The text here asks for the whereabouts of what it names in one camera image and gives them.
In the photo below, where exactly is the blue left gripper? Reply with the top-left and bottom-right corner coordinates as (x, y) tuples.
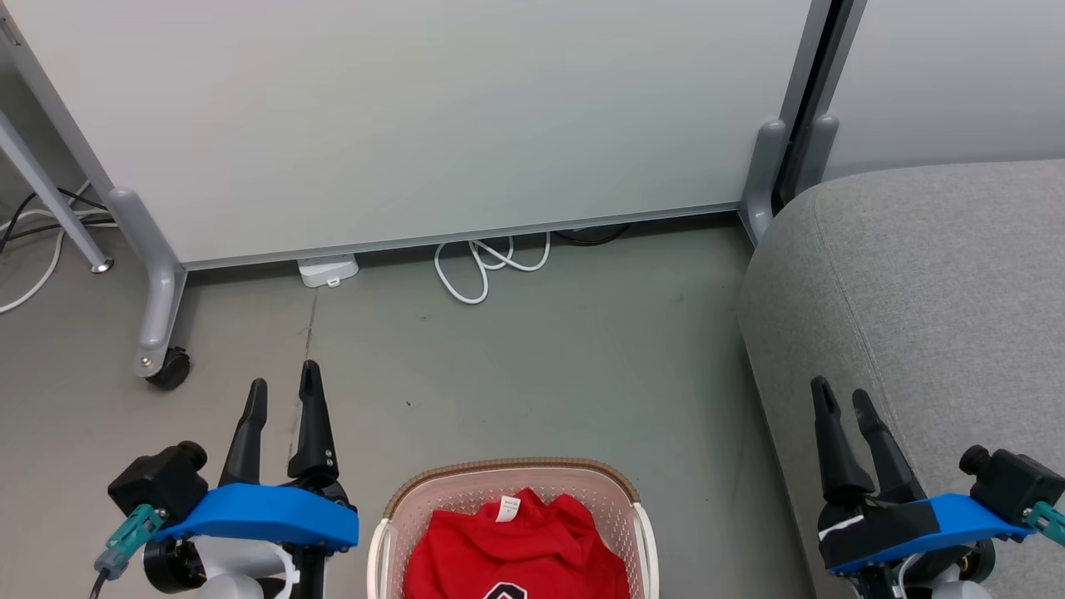
(156, 359), (360, 552)

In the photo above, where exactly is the red garment with printed logo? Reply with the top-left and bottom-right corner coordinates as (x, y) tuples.
(403, 488), (632, 599)

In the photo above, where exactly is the cream perforated laundry basket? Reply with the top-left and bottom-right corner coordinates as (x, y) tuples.
(367, 457), (661, 599)

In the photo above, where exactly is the grey partition foot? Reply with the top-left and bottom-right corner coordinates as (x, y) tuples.
(795, 113), (840, 199)
(106, 186), (189, 380)
(739, 119), (788, 247)

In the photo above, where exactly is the teal cable connector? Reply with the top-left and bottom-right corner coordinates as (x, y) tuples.
(1023, 501), (1065, 547)
(93, 502), (168, 581)

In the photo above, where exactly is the white coiled cable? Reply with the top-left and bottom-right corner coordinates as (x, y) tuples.
(433, 232), (552, 306)

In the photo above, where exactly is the teal left cable connector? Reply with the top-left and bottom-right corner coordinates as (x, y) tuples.
(93, 502), (168, 581)

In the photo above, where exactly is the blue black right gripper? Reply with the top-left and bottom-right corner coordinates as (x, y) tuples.
(810, 375), (1038, 577)

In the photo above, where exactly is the large white partition panel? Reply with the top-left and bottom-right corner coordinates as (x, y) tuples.
(0, 0), (835, 272)

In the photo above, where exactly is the black caster wheel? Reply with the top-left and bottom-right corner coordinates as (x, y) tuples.
(146, 347), (193, 391)

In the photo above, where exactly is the small white partition panel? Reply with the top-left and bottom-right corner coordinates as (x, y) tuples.
(822, 0), (1065, 182)

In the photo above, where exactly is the teal right cable connector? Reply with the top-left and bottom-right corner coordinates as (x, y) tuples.
(1023, 501), (1065, 547)

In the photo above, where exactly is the grey slanted table leg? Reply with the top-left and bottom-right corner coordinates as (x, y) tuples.
(0, 106), (116, 275)

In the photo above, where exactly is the black floor cable loop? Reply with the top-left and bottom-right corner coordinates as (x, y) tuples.
(552, 222), (633, 247)

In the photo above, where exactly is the white floor cable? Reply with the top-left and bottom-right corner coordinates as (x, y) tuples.
(0, 181), (116, 315)

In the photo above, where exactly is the grey fabric sofa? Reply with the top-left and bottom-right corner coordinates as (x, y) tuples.
(736, 158), (1065, 599)

